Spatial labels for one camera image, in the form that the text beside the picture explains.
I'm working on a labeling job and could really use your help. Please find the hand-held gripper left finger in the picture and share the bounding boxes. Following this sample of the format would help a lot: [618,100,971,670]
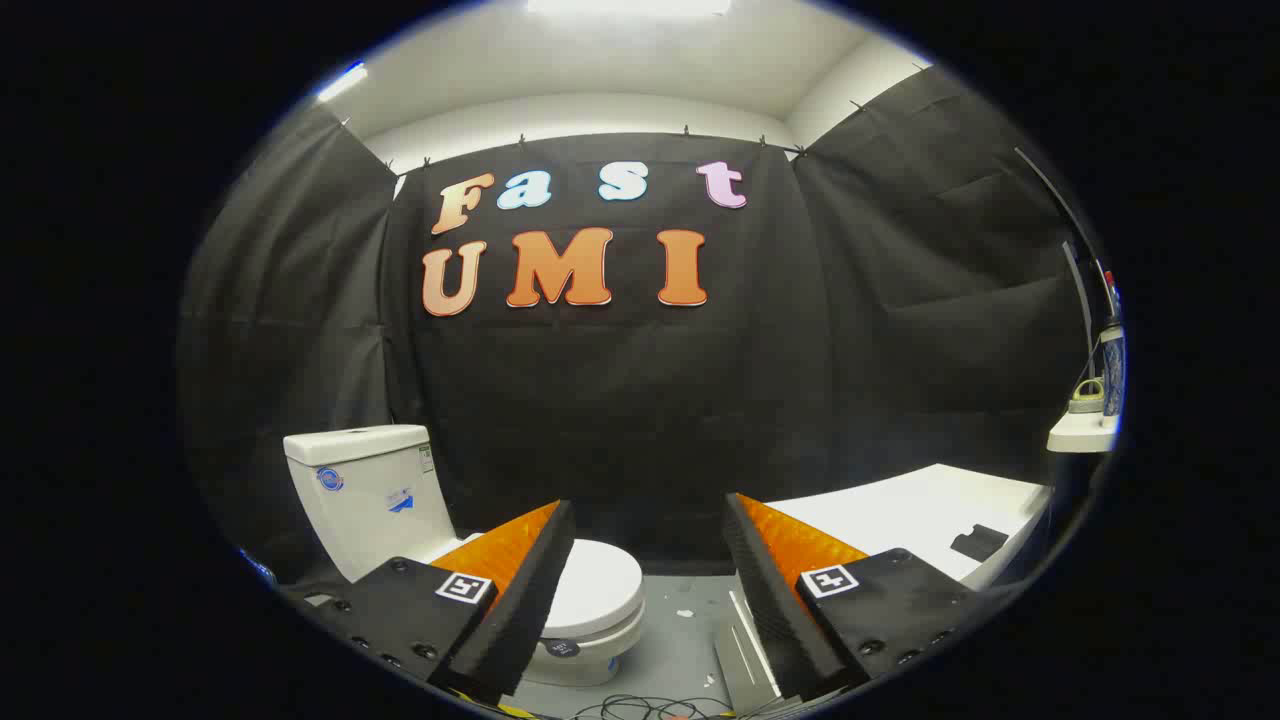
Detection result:
[283,500,578,706]

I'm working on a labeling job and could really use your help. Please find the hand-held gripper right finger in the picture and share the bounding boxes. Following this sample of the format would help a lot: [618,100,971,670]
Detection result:
[722,492,988,703]

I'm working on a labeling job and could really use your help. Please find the white toilet lid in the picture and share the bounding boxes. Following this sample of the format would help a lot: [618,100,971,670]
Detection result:
[545,540,645,641]

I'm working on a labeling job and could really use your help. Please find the white ceramic toilet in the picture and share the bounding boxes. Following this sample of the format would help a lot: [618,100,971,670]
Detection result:
[283,425,647,689]

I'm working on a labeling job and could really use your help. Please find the white cabinet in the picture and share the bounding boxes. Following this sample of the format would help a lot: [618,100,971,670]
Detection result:
[715,463,1053,717]

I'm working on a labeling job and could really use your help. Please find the small black flat object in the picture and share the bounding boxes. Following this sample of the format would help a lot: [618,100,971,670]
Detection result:
[950,524,1011,563]

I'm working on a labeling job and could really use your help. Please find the black backdrop cloth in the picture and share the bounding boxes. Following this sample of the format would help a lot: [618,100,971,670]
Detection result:
[178,65,1101,581]

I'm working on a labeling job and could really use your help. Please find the blue patterned bottle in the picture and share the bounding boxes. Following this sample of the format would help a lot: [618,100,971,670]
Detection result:
[1099,320,1127,419]

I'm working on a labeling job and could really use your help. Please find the black cable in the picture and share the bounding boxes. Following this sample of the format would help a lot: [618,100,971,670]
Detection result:
[570,693,743,720]

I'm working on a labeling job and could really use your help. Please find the white wall shelf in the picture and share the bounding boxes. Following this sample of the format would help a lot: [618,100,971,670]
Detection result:
[1047,412,1119,454]

